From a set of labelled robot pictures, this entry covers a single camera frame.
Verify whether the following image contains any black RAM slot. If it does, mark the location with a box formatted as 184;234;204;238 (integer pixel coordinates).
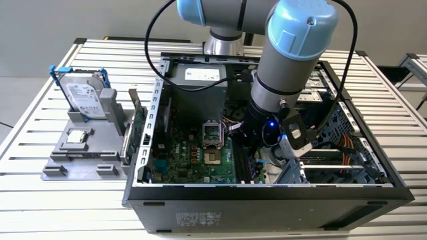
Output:
232;144;248;185
242;149;258;185

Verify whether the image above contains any black round fan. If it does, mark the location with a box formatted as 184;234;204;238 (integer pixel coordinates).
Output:
226;106;250;122

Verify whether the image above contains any metal socket cover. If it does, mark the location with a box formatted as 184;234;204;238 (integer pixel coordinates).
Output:
202;119;224;148

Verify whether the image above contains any grey power supply unit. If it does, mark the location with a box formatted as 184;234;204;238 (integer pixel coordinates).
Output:
164;63;230;123

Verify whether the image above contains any CPU socket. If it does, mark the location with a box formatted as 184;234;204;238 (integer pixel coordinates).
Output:
203;149;224;165

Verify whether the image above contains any green motherboard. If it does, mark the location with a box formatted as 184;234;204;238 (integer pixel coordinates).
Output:
150;124;268;185

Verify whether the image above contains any green graphics card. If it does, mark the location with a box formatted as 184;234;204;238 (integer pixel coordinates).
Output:
120;87;151;166

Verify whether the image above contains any black PC case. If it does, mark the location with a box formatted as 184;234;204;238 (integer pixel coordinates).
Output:
121;51;416;235

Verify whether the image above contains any grey parts rack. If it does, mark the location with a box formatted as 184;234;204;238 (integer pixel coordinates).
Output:
40;87;136;181

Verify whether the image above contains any metal slat side table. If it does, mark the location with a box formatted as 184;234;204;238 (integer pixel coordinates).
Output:
395;52;427;111

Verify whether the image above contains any hard disk in blue carrier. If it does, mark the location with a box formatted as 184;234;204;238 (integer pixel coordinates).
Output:
48;64;113;123

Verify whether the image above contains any silver CPU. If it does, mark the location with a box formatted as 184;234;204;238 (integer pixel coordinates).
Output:
67;129;88;143

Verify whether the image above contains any black camera bracket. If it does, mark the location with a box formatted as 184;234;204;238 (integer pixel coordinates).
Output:
282;111;311;150

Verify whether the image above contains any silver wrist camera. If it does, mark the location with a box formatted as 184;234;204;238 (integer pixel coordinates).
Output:
275;133;315;159

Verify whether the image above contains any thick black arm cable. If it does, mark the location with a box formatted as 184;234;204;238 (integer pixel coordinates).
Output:
144;0;252;91

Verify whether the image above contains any grey disk bay bracket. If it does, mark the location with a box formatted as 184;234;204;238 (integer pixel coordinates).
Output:
276;156;368;185

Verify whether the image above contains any red orange yellow wire bundle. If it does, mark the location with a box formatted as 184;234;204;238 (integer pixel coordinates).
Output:
335;132;355;176

